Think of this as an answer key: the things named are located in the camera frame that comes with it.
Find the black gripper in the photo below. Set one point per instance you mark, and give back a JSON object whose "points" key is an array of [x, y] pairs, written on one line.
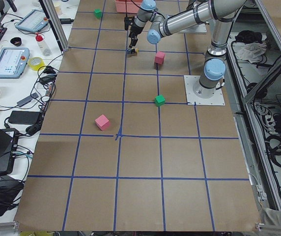
{"points": [[135, 30]]}

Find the yellow button switch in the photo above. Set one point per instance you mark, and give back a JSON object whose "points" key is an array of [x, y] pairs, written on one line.
{"points": [[132, 51]]}

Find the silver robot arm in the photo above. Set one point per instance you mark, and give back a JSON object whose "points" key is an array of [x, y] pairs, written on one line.
{"points": [[221, 13]]}

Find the pink foam cube far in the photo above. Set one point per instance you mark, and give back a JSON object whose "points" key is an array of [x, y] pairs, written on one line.
{"points": [[159, 58]]}

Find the pink foam cube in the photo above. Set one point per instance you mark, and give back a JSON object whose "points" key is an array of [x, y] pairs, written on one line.
{"points": [[102, 122], [159, 58]]}

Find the pink plastic bin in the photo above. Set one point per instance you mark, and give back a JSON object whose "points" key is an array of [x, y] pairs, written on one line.
{"points": [[129, 6]]}

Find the green foam cube far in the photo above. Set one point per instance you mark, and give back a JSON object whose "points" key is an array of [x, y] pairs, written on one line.
{"points": [[98, 13]]}

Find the green foam cube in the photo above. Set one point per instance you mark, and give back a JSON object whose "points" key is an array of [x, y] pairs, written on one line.
{"points": [[159, 100], [98, 13]]}

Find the green foam cube centre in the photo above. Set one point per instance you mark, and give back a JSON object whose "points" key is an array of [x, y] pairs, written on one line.
{"points": [[159, 100]]}

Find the pink foam cube near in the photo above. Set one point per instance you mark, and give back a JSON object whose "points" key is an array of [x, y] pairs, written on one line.
{"points": [[102, 122]]}

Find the red cap squeeze bottle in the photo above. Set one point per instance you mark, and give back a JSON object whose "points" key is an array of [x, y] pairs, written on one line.
{"points": [[43, 45]]}

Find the blue teach pendant far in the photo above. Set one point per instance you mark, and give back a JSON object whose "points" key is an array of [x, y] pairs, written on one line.
{"points": [[34, 22]]}

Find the blue teach pendant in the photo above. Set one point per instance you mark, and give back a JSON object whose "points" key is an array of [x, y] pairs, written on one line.
{"points": [[34, 22], [13, 62]]}

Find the yellow tape roll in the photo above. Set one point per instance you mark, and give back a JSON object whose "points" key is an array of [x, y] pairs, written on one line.
{"points": [[36, 63]]}

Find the black bowl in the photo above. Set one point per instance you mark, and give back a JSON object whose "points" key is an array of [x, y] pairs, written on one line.
{"points": [[16, 41]]}

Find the white crumpled cloth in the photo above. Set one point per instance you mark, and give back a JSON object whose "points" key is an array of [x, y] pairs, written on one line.
{"points": [[252, 52]]}

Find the blue teach pendant near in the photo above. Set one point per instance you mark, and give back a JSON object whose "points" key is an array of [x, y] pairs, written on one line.
{"points": [[13, 62]]}

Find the black power adapter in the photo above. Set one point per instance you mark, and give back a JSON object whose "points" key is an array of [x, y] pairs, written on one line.
{"points": [[23, 117]]}

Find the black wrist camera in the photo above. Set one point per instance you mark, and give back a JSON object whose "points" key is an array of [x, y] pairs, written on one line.
{"points": [[128, 22]]}

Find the aluminium frame post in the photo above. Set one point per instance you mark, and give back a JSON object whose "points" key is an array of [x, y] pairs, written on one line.
{"points": [[56, 26]]}

